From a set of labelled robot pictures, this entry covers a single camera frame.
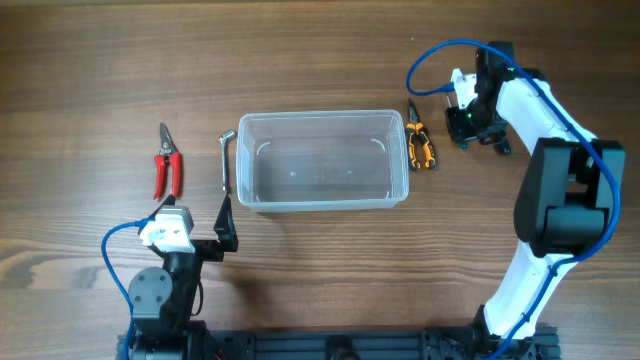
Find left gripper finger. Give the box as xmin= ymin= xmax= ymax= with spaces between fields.
xmin=213 ymin=195 xmax=238 ymax=244
xmin=149 ymin=195 xmax=176 ymax=218

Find green handled screwdriver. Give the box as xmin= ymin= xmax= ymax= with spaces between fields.
xmin=445 ymin=107 xmax=468 ymax=149

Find black red screwdriver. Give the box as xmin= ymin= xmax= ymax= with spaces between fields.
xmin=494 ymin=138 xmax=512 ymax=155

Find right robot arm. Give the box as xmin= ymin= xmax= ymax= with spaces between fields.
xmin=438 ymin=42 xmax=625 ymax=359

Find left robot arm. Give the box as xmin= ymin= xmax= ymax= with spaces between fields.
xmin=116 ymin=195 xmax=238 ymax=359

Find clear plastic container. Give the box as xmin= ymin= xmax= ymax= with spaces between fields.
xmin=236 ymin=109 xmax=409 ymax=212

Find orange black pliers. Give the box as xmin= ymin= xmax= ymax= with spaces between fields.
xmin=405 ymin=99 xmax=436 ymax=171

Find silver socket wrench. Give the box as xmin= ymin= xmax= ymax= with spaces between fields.
xmin=219 ymin=129 xmax=237 ymax=196

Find left blue cable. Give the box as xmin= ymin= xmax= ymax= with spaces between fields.
xmin=100 ymin=218 xmax=151 ymax=360

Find blue cable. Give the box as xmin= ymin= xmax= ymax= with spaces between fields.
xmin=405 ymin=39 xmax=622 ymax=360
xmin=100 ymin=218 xmax=151 ymax=360

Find red handled pruning shears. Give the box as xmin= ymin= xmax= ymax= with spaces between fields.
xmin=153 ymin=122 xmax=183 ymax=200

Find right blue cable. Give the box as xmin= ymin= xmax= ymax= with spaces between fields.
xmin=405 ymin=39 xmax=622 ymax=360

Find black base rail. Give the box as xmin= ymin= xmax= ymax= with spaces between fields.
xmin=115 ymin=326 xmax=561 ymax=360

